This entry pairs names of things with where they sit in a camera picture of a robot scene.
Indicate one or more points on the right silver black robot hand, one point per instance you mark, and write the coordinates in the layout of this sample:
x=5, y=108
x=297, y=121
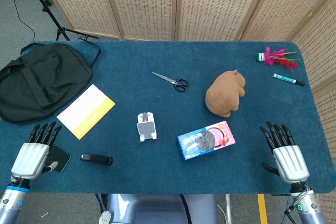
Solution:
x=291, y=162

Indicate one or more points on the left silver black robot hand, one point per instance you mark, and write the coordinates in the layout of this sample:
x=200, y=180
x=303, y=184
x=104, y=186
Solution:
x=30, y=158

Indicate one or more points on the black stapler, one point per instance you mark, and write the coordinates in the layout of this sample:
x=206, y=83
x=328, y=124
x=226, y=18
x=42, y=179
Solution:
x=95, y=159

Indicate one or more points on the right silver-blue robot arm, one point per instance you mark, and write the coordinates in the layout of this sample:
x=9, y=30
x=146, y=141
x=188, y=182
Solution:
x=305, y=207

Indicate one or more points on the white and yellow booklet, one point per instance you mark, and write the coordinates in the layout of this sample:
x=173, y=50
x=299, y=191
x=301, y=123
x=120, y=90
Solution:
x=84, y=111

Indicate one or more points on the black smartphone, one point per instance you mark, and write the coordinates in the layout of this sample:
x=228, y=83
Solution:
x=61, y=157

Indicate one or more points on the black backpack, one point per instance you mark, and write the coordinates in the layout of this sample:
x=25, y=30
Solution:
x=39, y=82

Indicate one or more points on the grey metal table leg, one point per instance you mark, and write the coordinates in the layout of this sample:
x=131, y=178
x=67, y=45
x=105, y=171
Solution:
x=228, y=209

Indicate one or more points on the green white marker pen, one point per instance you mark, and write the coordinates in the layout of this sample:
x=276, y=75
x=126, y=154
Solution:
x=286, y=79

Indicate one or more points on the blue Oreo cookie box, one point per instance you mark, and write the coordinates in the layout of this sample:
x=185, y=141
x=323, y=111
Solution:
x=204, y=141

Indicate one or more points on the brown plush toy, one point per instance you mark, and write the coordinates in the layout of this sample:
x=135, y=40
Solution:
x=225, y=95

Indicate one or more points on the pink feather shuttlecock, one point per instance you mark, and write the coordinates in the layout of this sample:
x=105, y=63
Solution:
x=275, y=57

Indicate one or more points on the white grey phone stand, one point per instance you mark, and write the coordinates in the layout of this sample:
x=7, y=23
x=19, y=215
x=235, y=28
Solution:
x=146, y=128

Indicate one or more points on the blue felt table cover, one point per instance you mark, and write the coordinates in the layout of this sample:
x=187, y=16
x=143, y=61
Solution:
x=157, y=176

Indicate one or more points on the blue-grey robot torso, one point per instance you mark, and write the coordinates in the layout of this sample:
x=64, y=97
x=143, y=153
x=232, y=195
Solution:
x=157, y=209

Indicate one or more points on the black tripod stand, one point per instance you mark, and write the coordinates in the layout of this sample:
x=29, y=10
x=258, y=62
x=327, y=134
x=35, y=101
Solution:
x=53, y=19

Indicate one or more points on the wicker folding screen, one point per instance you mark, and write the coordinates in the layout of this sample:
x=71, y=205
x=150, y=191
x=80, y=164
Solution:
x=147, y=3

